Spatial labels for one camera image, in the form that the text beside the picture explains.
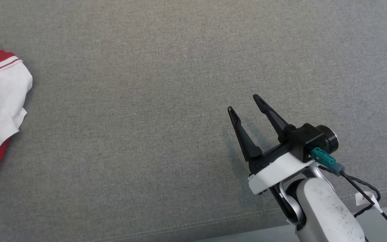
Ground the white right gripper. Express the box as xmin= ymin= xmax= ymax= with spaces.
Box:
xmin=228 ymin=94 xmax=315 ymax=195

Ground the red and white basketball jersey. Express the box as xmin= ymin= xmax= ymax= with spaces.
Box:
xmin=0 ymin=44 xmax=33 ymax=148

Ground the grey fabric sofa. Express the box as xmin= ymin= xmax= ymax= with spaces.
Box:
xmin=0 ymin=0 xmax=387 ymax=242

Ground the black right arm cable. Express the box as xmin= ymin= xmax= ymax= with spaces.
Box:
xmin=311 ymin=147 xmax=387 ymax=242

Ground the white right cable tag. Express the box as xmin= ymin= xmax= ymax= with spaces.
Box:
xmin=355 ymin=192 xmax=380 ymax=210

